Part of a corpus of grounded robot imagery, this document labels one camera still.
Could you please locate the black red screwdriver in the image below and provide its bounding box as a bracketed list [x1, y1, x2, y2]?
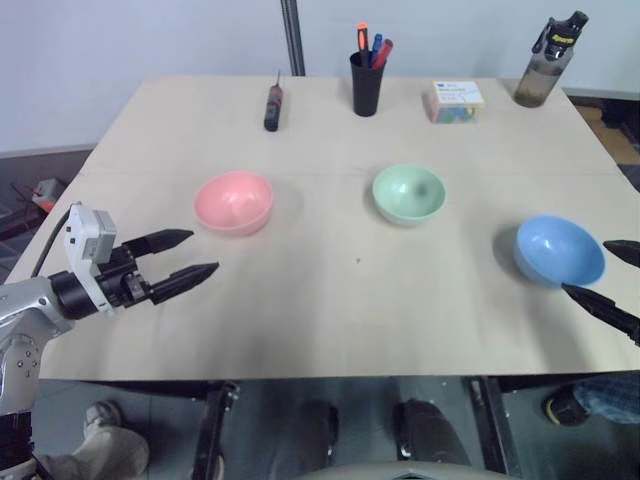
[262, 69, 286, 133]

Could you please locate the pink red bowl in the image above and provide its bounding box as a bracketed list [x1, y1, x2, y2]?
[193, 170, 275, 239]

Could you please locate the red marker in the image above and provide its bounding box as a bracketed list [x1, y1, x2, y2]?
[372, 38, 396, 71]

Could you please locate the orange grey tool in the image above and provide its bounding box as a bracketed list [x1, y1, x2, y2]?
[31, 178, 70, 212]

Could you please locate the jeans leg with black shoe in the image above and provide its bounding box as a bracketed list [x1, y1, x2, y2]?
[543, 370, 640, 428]

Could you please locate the clear box with white label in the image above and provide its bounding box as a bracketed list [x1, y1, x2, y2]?
[425, 79, 487, 126]

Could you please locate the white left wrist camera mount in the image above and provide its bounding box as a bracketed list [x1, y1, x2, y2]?
[61, 201, 119, 317]

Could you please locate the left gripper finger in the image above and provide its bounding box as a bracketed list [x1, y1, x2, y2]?
[149, 261, 221, 307]
[121, 228, 196, 261]

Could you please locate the grey metal post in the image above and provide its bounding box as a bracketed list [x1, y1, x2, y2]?
[279, 0, 307, 77]

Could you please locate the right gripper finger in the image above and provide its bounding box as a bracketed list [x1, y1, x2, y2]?
[602, 239, 640, 269]
[560, 282, 640, 348]

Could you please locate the grey rounded robot torso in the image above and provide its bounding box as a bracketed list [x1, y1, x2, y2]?
[298, 458, 497, 480]

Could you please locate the smoky water bottle black lid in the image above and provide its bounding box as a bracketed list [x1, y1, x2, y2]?
[513, 9, 590, 109]

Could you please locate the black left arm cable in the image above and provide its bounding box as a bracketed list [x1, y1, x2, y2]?
[30, 208, 72, 280]

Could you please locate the green bowl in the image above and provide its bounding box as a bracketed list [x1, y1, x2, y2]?
[371, 163, 447, 228]

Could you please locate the black pen cup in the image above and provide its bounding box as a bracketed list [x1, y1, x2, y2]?
[348, 49, 388, 118]

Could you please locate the blue bowl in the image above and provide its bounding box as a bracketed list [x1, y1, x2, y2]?
[514, 214, 608, 292]

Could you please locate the black table leg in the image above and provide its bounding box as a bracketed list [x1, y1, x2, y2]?
[466, 375, 522, 477]
[191, 379, 242, 480]

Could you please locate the dark equipment pile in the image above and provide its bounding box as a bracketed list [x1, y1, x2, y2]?
[597, 97, 640, 164]

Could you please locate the beige trousered leg with shoe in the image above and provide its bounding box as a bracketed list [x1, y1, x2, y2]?
[34, 399, 152, 480]

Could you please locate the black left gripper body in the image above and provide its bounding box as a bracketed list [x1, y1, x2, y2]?
[94, 243, 154, 311]

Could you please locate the orange tipped black marker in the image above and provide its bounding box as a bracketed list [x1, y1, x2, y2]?
[355, 22, 372, 67]

